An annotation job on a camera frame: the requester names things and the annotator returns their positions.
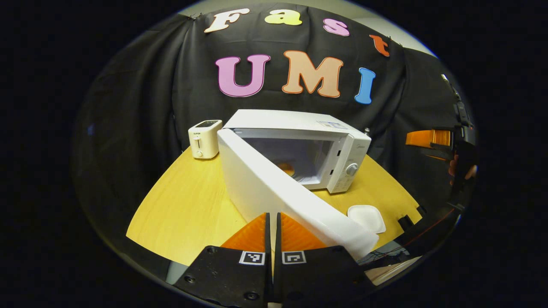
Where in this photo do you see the white toaster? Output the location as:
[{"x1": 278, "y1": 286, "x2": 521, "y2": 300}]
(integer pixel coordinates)
[{"x1": 188, "y1": 119, "x2": 223, "y2": 160}]

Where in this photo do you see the black backdrop cloth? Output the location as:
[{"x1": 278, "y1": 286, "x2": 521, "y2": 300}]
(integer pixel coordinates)
[{"x1": 71, "y1": 4, "x2": 476, "y2": 274}]

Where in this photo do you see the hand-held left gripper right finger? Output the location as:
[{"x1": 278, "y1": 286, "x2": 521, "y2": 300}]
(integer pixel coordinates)
[{"x1": 274, "y1": 212, "x2": 369, "y2": 305}]

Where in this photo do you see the white microwave oven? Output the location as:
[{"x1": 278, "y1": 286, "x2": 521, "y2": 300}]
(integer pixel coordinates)
[{"x1": 217, "y1": 109, "x2": 380, "y2": 260}]

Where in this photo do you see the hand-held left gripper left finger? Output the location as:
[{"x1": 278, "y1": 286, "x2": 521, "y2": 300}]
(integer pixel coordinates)
[{"x1": 173, "y1": 212, "x2": 273, "y2": 308}]

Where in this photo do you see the white square plate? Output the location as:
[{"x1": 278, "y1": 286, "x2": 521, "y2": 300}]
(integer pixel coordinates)
[{"x1": 347, "y1": 204, "x2": 386, "y2": 234}]

